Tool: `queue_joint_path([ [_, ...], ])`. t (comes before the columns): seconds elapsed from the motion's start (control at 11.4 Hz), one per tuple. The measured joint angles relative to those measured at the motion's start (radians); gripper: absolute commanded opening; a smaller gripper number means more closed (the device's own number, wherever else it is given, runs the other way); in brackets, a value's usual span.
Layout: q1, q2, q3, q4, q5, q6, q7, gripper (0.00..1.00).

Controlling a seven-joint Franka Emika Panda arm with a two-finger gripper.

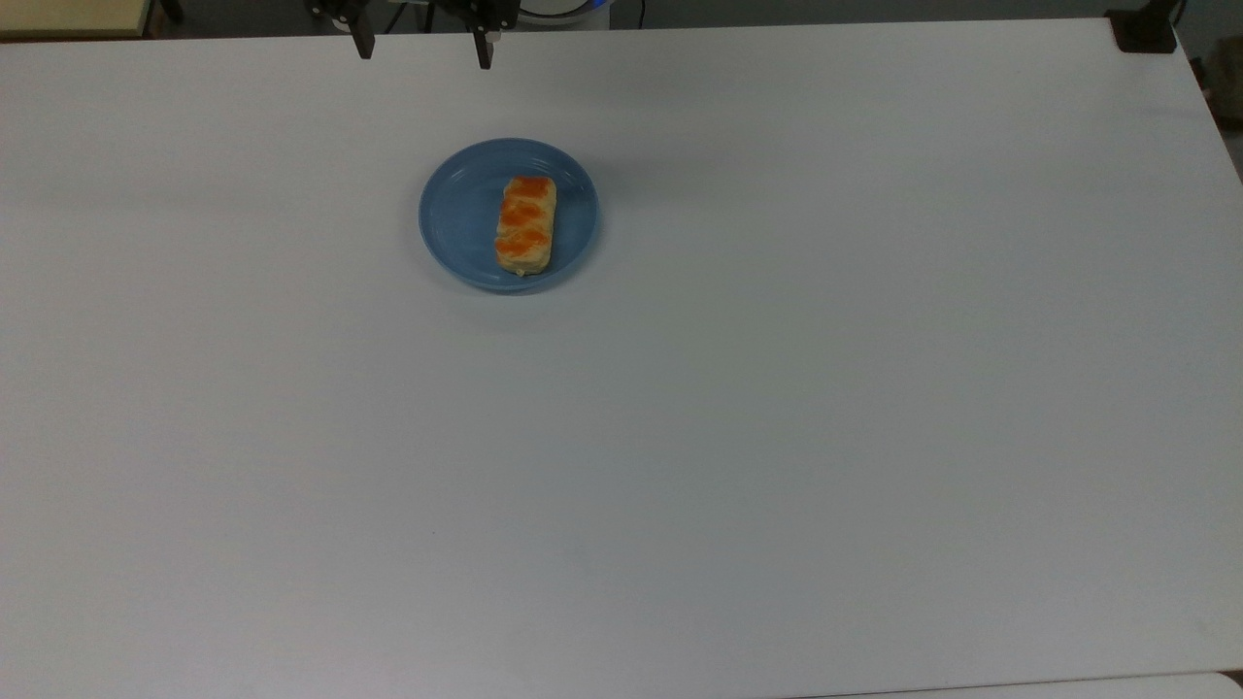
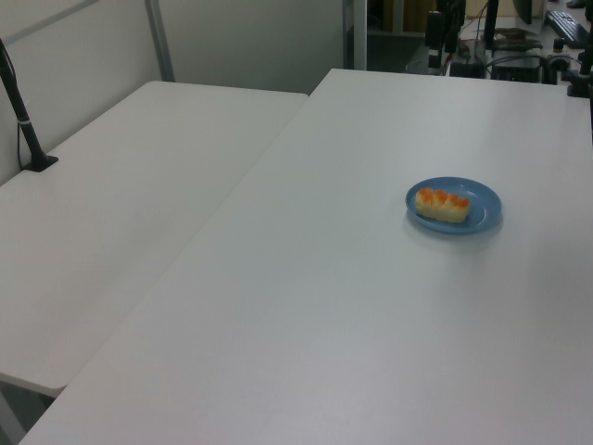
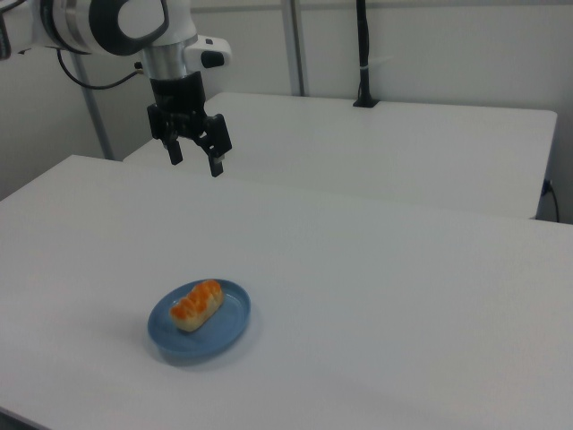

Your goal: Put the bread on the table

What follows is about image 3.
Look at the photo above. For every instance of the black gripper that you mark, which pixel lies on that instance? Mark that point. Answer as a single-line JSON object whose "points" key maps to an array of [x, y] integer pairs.
{"points": [[177, 100]]}

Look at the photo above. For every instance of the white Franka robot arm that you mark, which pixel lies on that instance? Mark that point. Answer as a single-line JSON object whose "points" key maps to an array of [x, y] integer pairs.
{"points": [[130, 22]]}

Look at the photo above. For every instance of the orange glazed bread roll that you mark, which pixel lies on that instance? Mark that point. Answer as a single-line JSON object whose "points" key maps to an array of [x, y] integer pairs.
{"points": [[197, 305]]}

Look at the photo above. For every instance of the blue oval plate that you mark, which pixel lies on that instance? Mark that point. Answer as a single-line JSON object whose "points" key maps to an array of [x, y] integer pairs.
{"points": [[199, 323]]}

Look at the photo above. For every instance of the white adjoining table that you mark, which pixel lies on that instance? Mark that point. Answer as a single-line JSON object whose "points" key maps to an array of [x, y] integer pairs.
{"points": [[380, 148]]}

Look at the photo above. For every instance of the grey metal frame post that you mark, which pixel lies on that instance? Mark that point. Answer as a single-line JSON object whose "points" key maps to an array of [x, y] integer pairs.
{"points": [[91, 107]]}

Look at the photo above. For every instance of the grey wall partition post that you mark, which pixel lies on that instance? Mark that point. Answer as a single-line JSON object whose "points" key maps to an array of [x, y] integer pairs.
{"points": [[297, 45]]}

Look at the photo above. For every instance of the black camera stand pole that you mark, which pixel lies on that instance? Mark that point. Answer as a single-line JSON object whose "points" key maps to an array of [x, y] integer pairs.
{"points": [[365, 54]]}

